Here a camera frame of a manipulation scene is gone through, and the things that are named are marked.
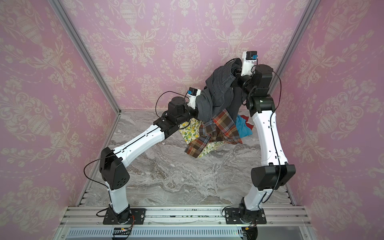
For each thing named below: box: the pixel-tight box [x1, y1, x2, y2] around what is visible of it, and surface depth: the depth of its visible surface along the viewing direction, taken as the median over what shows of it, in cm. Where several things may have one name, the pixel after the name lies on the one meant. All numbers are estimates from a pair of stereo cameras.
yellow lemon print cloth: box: [179, 118, 225, 158], surface depth 102 cm
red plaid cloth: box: [184, 109, 243, 158], surface depth 96 cm
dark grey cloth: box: [195, 58, 242, 123], surface depth 65 cm
